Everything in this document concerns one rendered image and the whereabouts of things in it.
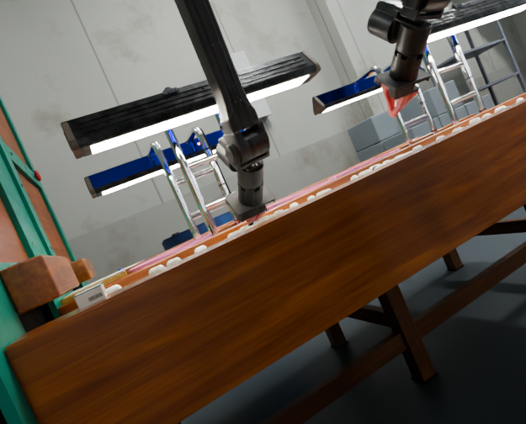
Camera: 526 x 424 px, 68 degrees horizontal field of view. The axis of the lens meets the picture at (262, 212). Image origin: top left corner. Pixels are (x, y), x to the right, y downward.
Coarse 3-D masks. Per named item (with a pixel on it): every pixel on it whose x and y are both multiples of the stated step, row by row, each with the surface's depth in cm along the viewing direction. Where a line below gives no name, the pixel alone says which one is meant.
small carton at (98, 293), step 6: (90, 288) 54; (96, 288) 52; (102, 288) 52; (78, 294) 51; (84, 294) 51; (90, 294) 51; (96, 294) 52; (102, 294) 52; (78, 300) 51; (84, 300) 51; (90, 300) 51; (96, 300) 51; (78, 306) 51; (84, 306) 51
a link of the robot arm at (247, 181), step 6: (258, 162) 82; (246, 168) 81; (252, 168) 81; (258, 168) 81; (240, 174) 82; (246, 174) 81; (252, 174) 81; (258, 174) 82; (240, 180) 83; (246, 180) 82; (252, 180) 82; (258, 180) 83; (246, 186) 84; (252, 186) 84; (258, 186) 84
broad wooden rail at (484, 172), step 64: (512, 128) 78; (384, 192) 66; (448, 192) 71; (512, 192) 76; (192, 256) 59; (256, 256) 57; (320, 256) 60; (384, 256) 64; (64, 320) 48; (128, 320) 50; (192, 320) 52; (256, 320) 55; (320, 320) 59; (64, 384) 46; (128, 384) 49; (192, 384) 51
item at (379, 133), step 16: (416, 96) 336; (432, 96) 324; (384, 112) 348; (400, 112) 399; (416, 112) 342; (432, 112) 328; (464, 112) 336; (352, 128) 364; (368, 128) 348; (384, 128) 345; (400, 128) 353; (416, 128) 311; (368, 144) 355; (384, 144) 338; (400, 144) 324
